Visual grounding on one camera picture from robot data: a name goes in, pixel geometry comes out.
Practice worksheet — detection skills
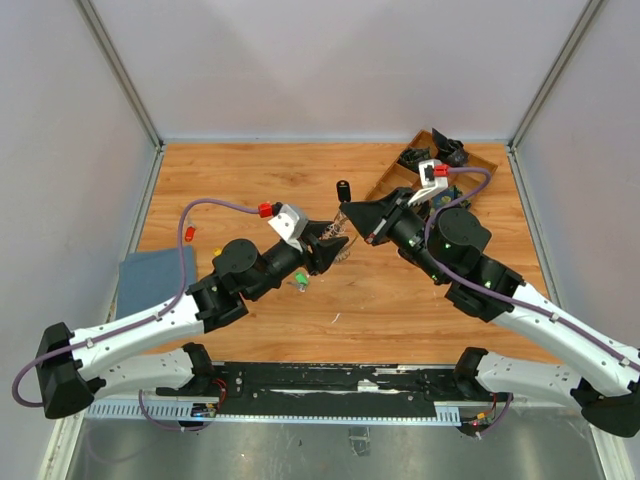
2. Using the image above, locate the blue yellow leaf tie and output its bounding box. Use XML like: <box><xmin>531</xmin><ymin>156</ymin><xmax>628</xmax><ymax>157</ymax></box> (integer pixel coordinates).
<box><xmin>430</xmin><ymin>186</ymin><xmax>464</xmax><ymax>213</ymax></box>

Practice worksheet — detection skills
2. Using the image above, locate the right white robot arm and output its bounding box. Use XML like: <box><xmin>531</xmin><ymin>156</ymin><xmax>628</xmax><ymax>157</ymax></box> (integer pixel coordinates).
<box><xmin>340</xmin><ymin>188</ymin><xmax>639</xmax><ymax>438</ymax></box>

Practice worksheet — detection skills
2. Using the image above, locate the large keyring with yellow handle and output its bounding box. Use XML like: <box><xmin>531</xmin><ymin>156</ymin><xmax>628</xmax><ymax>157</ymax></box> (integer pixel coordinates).
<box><xmin>321</xmin><ymin>210</ymin><xmax>353</xmax><ymax>264</ymax></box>

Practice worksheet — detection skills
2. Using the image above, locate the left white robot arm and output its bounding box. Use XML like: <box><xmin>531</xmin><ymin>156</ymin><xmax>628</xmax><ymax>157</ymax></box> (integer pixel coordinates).
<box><xmin>36</xmin><ymin>214</ymin><xmax>348</xmax><ymax>419</ymax></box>

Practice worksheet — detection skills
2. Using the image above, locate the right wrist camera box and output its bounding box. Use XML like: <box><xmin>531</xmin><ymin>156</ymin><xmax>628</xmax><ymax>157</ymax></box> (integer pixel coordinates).
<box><xmin>407</xmin><ymin>159</ymin><xmax>449</xmax><ymax>207</ymax></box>

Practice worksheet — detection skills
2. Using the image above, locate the purple cable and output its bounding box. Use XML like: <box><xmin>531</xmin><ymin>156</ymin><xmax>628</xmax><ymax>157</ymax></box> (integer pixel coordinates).
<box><xmin>12</xmin><ymin>199</ymin><xmax>274</xmax><ymax>410</ymax></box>
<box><xmin>424</xmin><ymin>167</ymin><xmax>640</xmax><ymax>374</ymax></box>

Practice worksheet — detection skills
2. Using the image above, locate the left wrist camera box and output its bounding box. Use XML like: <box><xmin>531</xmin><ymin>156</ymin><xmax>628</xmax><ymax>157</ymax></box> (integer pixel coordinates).
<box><xmin>268</xmin><ymin>204</ymin><xmax>309</xmax><ymax>252</ymax></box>

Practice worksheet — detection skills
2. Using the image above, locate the key with black tag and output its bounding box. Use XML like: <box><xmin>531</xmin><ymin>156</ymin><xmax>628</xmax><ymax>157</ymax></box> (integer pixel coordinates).
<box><xmin>336</xmin><ymin>180</ymin><xmax>352</xmax><ymax>203</ymax></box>

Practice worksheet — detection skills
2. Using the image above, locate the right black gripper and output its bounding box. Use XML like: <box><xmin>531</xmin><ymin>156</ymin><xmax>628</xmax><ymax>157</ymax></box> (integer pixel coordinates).
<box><xmin>340</xmin><ymin>186</ymin><xmax>448</xmax><ymax>283</ymax></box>

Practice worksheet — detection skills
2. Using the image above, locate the key with green tag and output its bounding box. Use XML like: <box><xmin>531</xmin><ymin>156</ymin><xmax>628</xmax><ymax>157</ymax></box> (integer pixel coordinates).
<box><xmin>288</xmin><ymin>272</ymin><xmax>309</xmax><ymax>292</ymax></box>

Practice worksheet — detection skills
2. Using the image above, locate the green patterned rolled tie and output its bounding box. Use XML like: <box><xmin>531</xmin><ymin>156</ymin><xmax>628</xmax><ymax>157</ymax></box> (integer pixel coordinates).
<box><xmin>398</xmin><ymin>147</ymin><xmax>432</xmax><ymax>172</ymax></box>

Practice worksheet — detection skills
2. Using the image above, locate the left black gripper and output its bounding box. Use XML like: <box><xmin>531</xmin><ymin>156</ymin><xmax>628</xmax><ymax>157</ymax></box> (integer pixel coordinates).
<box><xmin>248</xmin><ymin>221</ymin><xmax>350</xmax><ymax>302</ymax></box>

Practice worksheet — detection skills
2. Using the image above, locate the folded blue cloth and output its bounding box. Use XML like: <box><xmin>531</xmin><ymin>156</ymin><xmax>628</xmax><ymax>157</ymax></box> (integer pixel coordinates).
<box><xmin>115</xmin><ymin>248</ymin><xmax>182</xmax><ymax>320</ymax></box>

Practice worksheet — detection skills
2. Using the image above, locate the wooden compartment tray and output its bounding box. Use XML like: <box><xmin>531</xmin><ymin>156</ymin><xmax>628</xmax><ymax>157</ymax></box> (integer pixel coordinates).
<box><xmin>365</xmin><ymin>130</ymin><xmax>498</xmax><ymax>200</ymax></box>

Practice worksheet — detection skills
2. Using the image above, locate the key with red tag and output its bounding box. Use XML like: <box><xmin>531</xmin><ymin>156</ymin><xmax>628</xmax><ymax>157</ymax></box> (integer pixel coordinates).
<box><xmin>184</xmin><ymin>224</ymin><xmax>197</xmax><ymax>243</ymax></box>

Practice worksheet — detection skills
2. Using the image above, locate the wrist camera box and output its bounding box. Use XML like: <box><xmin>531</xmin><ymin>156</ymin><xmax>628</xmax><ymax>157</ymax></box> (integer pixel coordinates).
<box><xmin>407</xmin><ymin>159</ymin><xmax>449</xmax><ymax>207</ymax></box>
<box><xmin>268</xmin><ymin>204</ymin><xmax>309</xmax><ymax>252</ymax></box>

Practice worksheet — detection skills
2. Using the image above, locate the dark rolled tie top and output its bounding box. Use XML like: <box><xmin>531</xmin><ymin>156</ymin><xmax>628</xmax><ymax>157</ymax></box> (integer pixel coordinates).
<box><xmin>431</xmin><ymin>128</ymin><xmax>469</xmax><ymax>167</ymax></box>

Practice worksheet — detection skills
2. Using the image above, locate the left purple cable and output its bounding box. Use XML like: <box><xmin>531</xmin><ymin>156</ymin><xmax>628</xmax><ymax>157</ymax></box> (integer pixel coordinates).
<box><xmin>12</xmin><ymin>199</ymin><xmax>274</xmax><ymax>410</ymax></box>

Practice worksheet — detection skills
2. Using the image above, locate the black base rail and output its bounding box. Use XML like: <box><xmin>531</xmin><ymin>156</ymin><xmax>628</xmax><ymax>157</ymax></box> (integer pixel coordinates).
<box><xmin>154</xmin><ymin>362</ymin><xmax>514</xmax><ymax>421</ymax></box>

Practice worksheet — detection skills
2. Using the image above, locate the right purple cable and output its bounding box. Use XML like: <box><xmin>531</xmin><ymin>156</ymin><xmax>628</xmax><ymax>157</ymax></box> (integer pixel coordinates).
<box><xmin>424</xmin><ymin>167</ymin><xmax>640</xmax><ymax>374</ymax></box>

